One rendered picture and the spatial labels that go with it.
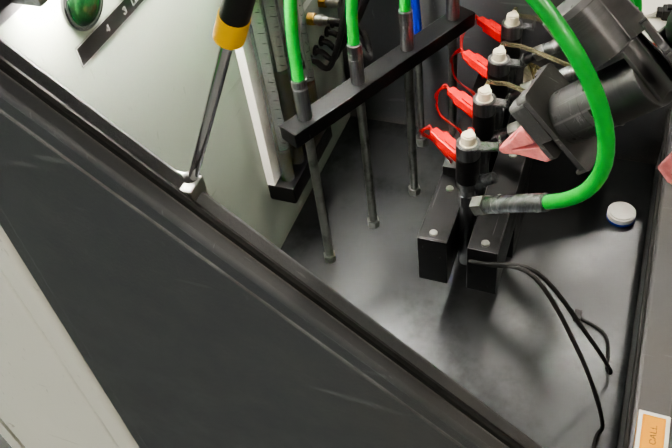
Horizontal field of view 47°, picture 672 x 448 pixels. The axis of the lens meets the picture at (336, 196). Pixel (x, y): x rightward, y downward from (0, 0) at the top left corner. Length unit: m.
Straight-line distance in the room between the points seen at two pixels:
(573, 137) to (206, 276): 0.39
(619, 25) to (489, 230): 0.33
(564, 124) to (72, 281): 0.48
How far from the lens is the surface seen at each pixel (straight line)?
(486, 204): 0.80
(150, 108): 0.80
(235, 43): 0.46
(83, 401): 0.97
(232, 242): 0.58
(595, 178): 0.69
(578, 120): 0.78
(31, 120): 0.57
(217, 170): 0.94
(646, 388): 0.90
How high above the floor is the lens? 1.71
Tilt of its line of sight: 46 degrees down
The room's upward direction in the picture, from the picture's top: 9 degrees counter-clockwise
